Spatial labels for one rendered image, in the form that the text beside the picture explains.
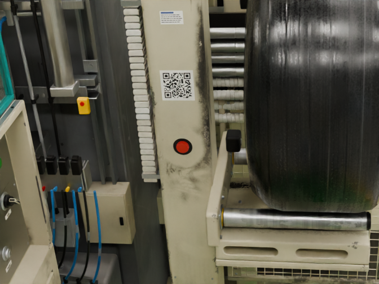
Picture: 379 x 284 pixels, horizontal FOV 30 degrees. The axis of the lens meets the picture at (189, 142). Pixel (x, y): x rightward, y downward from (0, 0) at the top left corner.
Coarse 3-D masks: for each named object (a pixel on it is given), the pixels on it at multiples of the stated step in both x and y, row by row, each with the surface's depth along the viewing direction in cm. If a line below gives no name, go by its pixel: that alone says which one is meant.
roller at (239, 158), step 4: (244, 148) 191; (232, 152) 190; (236, 152) 190; (240, 152) 190; (244, 152) 190; (232, 156) 190; (236, 156) 190; (240, 156) 190; (244, 156) 190; (232, 160) 190; (236, 160) 190; (240, 160) 190; (244, 160) 190; (236, 164) 191; (240, 164) 191; (244, 164) 191
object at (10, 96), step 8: (0, 32) 140; (0, 40) 140; (0, 48) 140; (0, 56) 141; (0, 64) 141; (0, 72) 141; (8, 72) 144; (0, 80) 141; (8, 80) 144; (0, 88) 141; (8, 88) 145; (0, 96) 141; (8, 96) 145; (0, 104) 141; (8, 104) 144; (0, 112) 140
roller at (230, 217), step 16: (224, 208) 167; (240, 208) 167; (256, 208) 167; (224, 224) 167; (240, 224) 166; (256, 224) 165; (272, 224) 165; (288, 224) 164; (304, 224) 163; (320, 224) 163; (336, 224) 162; (352, 224) 161; (368, 224) 161
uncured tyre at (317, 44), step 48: (288, 0) 137; (336, 0) 135; (288, 48) 134; (336, 48) 133; (288, 96) 134; (336, 96) 133; (288, 144) 138; (336, 144) 136; (288, 192) 146; (336, 192) 145
